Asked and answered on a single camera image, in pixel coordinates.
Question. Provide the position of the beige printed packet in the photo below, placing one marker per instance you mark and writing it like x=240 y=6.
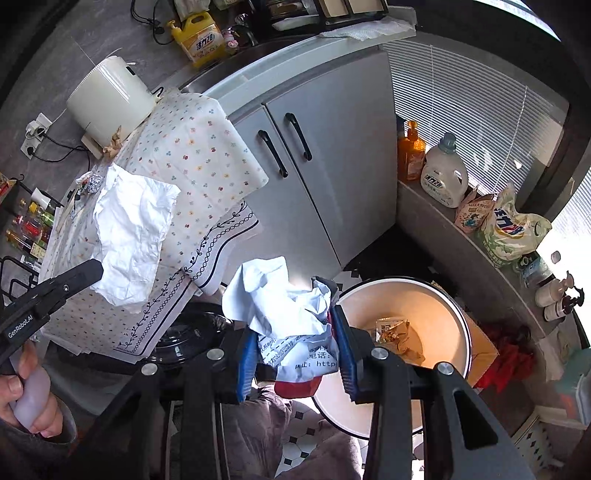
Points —
x=471 y=210

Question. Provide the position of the red cloth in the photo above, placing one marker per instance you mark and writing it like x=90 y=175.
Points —
x=508 y=357

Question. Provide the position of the white rag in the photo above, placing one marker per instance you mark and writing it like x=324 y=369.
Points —
x=369 y=27

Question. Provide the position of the white paper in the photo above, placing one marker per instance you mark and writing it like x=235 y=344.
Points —
x=134 y=230

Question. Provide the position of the black dish rack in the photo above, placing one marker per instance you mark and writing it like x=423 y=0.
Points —
x=304 y=14

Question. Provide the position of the white laundry detergent bottle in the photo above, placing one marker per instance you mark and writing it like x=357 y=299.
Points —
x=443 y=180

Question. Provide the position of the white enamel basin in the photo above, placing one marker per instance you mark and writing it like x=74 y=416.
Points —
x=429 y=314

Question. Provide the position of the person's left hand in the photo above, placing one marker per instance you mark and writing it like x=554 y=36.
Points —
x=7 y=397

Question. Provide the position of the white window blinds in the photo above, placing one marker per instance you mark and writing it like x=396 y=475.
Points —
x=461 y=92

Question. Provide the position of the person's grey pants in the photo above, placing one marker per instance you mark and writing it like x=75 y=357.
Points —
x=300 y=443

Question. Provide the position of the grey sink cabinet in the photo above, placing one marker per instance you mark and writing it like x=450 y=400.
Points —
x=332 y=161

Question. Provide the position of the white floral tablecloth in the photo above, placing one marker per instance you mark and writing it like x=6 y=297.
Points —
x=207 y=157

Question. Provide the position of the brown cardboard box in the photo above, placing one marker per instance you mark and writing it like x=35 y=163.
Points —
x=482 y=341

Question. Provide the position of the yellow detergent bottle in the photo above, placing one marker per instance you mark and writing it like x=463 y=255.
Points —
x=203 y=44

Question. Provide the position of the white cloth black vine border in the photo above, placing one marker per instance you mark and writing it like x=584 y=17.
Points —
x=221 y=240

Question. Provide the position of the row of condiment bottles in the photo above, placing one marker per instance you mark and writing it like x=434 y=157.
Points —
x=27 y=221

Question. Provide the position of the white cup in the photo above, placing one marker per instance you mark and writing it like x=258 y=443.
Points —
x=41 y=198

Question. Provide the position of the wall socket white plug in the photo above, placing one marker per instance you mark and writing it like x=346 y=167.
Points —
x=39 y=124

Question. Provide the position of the steel faucet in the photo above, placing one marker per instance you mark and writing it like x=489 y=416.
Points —
x=244 y=25

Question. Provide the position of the grey wall socket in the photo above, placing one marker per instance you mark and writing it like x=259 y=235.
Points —
x=30 y=147

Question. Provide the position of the person's left forearm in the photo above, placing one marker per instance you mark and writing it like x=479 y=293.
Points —
x=27 y=452

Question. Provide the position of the beige wrapper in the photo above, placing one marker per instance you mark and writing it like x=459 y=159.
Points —
x=392 y=332

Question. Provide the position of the green white refill bag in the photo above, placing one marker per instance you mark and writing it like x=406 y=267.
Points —
x=512 y=230

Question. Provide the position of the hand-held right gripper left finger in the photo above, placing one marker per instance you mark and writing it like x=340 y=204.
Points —
x=247 y=364

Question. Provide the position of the black spice rack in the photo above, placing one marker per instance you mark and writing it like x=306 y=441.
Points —
x=9 y=272

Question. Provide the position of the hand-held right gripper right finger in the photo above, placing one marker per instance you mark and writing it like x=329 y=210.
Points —
x=344 y=355

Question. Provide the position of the white pump bottle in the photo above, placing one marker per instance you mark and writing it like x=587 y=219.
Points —
x=558 y=309
x=551 y=288

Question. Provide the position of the washing machine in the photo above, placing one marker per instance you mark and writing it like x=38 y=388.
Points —
x=184 y=337

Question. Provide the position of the steel sink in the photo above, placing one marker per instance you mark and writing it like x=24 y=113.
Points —
x=240 y=60

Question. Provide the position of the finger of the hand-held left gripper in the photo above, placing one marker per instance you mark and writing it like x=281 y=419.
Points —
x=78 y=277

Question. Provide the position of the orange bottle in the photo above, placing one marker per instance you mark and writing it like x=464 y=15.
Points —
x=411 y=157

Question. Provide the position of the light blue mailing bag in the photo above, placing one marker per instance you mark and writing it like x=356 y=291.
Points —
x=286 y=318

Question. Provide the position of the brown paper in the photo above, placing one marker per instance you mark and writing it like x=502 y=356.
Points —
x=113 y=143

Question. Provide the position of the white air fryer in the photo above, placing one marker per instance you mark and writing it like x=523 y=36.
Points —
x=106 y=97

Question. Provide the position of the silver foil wrapper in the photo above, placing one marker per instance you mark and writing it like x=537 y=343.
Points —
x=90 y=182

